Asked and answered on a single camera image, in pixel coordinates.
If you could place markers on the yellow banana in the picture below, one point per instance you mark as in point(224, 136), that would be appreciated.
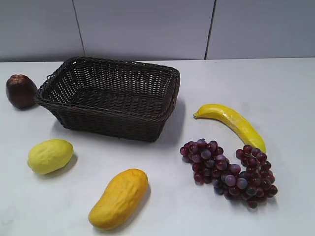
point(232, 119)

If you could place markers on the dark brown wicker basket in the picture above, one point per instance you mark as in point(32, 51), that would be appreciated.
point(117, 98)

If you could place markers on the purple grape bunch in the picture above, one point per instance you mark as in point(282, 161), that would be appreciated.
point(251, 181)

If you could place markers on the orange yellow mango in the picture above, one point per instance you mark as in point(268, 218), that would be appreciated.
point(120, 199)

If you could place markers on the pale yellow lemon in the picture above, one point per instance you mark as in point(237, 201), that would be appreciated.
point(50, 156)

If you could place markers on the dark red apple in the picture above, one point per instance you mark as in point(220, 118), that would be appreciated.
point(20, 91)

